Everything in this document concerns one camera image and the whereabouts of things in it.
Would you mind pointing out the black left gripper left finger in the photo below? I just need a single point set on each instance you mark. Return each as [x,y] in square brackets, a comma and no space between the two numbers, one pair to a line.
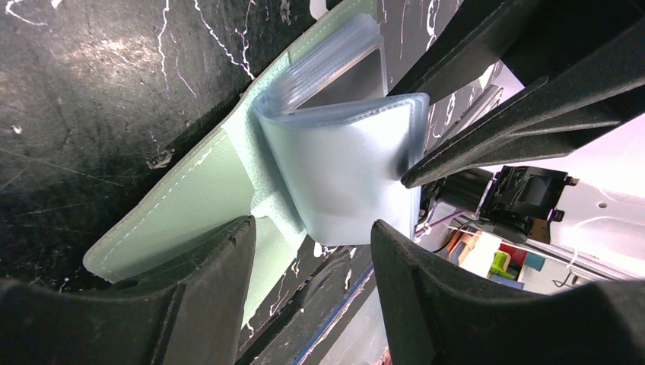
[188,310]

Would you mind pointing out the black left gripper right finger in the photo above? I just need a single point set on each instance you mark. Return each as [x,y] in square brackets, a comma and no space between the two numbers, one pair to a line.
[435,312]

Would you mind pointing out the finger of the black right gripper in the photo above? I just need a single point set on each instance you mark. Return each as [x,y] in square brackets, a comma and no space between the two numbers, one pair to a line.
[613,69]
[480,33]

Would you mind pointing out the mint green card holder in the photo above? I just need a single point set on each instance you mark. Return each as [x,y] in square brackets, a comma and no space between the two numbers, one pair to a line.
[315,148]

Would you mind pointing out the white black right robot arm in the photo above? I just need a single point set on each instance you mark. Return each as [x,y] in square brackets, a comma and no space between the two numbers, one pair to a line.
[520,202]

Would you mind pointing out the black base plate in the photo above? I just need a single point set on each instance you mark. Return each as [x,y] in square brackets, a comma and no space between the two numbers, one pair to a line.
[300,308]

